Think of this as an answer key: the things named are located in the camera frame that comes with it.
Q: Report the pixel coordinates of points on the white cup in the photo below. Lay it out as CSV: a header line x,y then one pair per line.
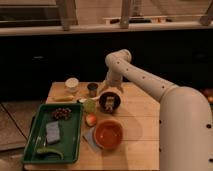
x,y
72,84

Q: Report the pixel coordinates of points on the purple bowl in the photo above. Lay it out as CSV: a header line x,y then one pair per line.
x,y
103,97

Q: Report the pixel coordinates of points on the orange bowl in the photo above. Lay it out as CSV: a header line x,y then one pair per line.
x,y
108,134

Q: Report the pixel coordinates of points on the dark grey cup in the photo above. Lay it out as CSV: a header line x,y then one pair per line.
x,y
92,88

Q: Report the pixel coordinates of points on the green plastic tray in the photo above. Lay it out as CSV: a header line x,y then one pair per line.
x,y
70,133

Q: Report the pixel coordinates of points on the red yellow apple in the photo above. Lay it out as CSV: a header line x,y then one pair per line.
x,y
91,120

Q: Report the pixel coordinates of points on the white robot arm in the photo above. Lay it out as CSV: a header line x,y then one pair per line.
x,y
186,119

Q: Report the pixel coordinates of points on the light green cup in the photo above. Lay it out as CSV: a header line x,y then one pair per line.
x,y
89,106

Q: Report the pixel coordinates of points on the white spoon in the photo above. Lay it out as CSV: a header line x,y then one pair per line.
x,y
82,100

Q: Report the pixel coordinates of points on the bunch of red grapes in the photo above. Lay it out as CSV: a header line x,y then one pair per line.
x,y
61,113

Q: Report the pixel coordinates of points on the green cucumber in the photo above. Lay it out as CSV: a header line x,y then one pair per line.
x,y
46,150

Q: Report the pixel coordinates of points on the grey blue cloth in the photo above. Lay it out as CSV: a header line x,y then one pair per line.
x,y
88,136

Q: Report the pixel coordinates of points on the grey blue sponge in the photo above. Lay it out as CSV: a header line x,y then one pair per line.
x,y
52,132

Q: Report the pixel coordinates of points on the white eraser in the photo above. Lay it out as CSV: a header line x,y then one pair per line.
x,y
109,104

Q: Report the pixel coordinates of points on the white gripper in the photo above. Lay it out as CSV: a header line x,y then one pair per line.
x,y
112,84

